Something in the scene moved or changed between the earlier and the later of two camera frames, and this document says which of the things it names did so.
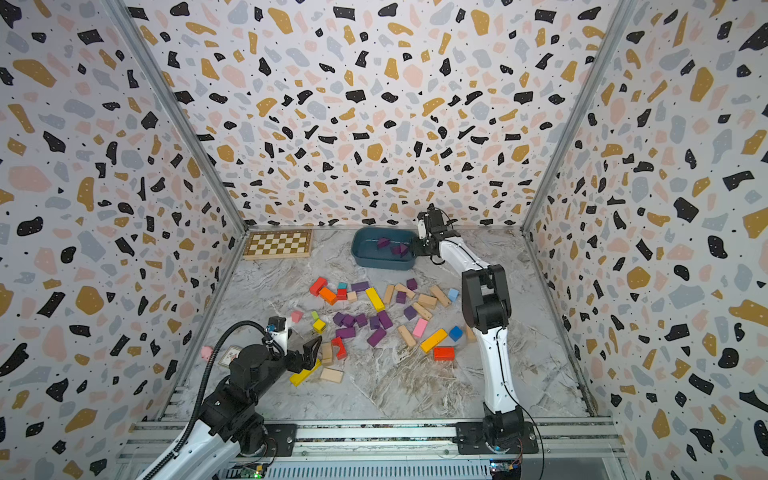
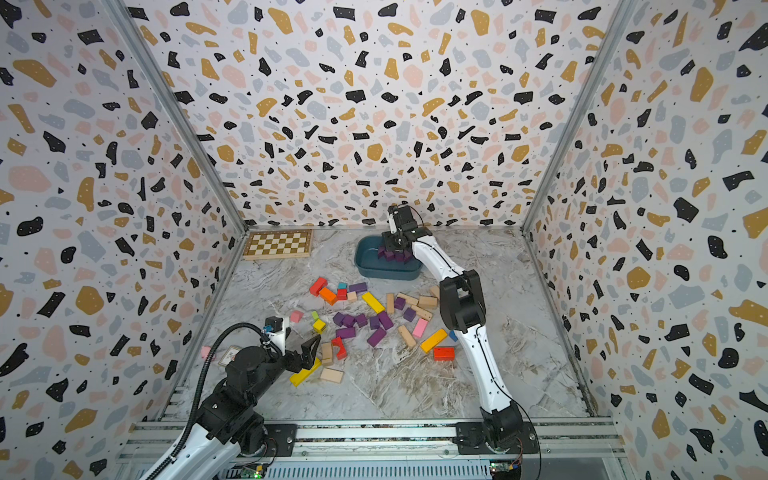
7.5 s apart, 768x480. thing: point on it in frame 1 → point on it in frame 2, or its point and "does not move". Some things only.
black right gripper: x=416 y=248 → x=386 y=239
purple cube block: x=410 y=312 does not move
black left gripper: x=309 y=358 does not move
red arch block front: x=342 y=352 does not move
